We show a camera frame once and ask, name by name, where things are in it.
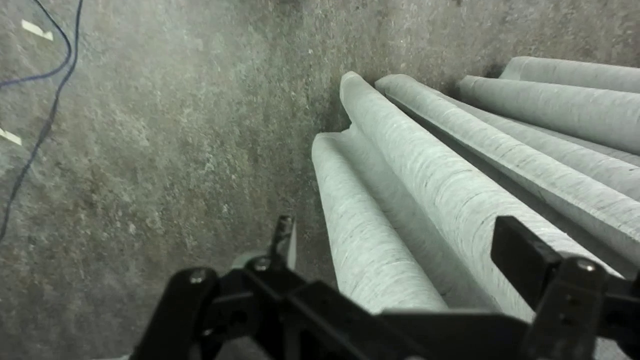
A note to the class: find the white tape piece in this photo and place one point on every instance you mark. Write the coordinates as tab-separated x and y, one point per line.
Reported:
10	136
36	31

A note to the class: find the grey fabric curtain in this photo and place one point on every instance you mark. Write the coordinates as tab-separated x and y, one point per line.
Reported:
433	187

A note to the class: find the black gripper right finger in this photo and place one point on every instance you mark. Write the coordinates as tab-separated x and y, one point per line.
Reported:
567	301

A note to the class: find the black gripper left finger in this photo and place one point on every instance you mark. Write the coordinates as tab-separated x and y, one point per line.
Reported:
201	301

